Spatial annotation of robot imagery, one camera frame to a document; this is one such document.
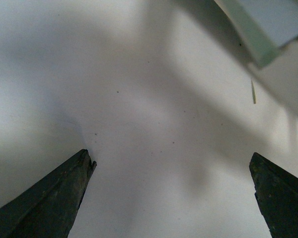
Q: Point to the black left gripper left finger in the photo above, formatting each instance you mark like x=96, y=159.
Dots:
x=48, y=209

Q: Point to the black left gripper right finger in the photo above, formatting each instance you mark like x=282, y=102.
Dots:
x=276, y=193

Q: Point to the white Toshiba toaster oven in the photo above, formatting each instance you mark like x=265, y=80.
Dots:
x=265, y=26

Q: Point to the green striped spider plant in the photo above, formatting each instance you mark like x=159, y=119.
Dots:
x=253, y=92

